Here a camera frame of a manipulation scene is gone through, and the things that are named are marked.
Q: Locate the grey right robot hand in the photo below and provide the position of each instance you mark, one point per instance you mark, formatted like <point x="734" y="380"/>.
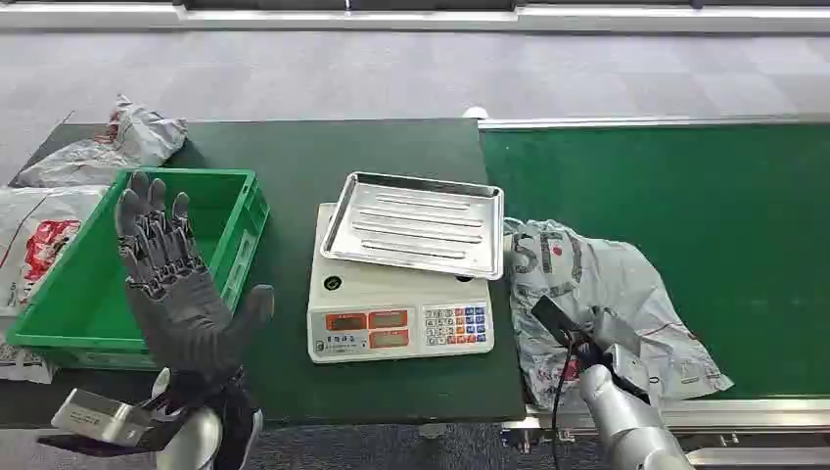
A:
<point x="603" y="327"/>

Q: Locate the green plastic crate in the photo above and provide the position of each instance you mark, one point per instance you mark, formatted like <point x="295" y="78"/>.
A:
<point x="78" y="305"/>

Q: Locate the steel scale tray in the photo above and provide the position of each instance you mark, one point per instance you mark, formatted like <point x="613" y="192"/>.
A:
<point x="415" y="224"/>

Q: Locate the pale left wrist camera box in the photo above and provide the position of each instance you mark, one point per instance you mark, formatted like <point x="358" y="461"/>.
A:
<point x="104" y="418"/>

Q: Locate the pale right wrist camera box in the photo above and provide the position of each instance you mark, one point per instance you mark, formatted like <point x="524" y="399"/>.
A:
<point x="629" y="370"/>

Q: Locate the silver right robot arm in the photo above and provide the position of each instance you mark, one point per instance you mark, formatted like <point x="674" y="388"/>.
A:
<point x="632" y="428"/>

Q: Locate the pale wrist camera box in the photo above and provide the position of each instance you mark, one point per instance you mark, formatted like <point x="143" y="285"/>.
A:
<point x="629" y="370"/>
<point x="104" y="418"/>

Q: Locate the green conveyor belt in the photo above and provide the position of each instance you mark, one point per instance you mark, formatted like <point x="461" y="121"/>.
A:
<point x="700" y="246"/>

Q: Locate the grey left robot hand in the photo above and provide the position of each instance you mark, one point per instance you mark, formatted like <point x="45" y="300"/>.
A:
<point x="178" y="305"/>

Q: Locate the white round conveyor knob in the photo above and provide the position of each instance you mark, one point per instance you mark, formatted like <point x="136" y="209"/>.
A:
<point x="476" y="112"/>

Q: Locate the white parcel bag black print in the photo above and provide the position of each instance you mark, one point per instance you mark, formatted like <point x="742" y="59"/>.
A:
<point x="19" y="363"/>

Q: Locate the grey printed parcel bag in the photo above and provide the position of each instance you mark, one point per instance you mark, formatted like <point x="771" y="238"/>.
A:
<point x="609" y="279"/>

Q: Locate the white electronic weighing scale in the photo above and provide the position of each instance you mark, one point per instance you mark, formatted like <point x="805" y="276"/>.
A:
<point x="363" y="292"/>

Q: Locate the crumpled grey parcel bag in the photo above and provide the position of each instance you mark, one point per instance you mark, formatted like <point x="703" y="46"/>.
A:
<point x="123" y="146"/>

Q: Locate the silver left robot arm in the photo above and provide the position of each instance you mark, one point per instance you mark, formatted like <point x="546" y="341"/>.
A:
<point x="194" y="441"/>

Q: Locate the white parcel bag red print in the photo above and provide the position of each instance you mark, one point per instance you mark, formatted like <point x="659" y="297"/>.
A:
<point x="39" y="240"/>

